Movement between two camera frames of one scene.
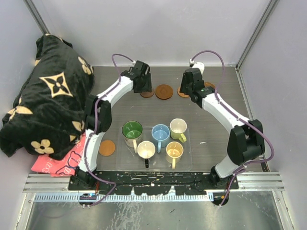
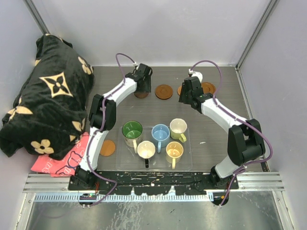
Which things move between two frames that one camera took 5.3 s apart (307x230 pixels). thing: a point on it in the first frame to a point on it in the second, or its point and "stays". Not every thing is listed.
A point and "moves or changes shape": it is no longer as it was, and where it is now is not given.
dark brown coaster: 147,94 moves or changes shape
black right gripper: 183,89 to 182,98
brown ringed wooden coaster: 163,91 stays
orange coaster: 181,94 stays
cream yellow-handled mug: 178,127 stays
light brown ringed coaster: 209,84 stays
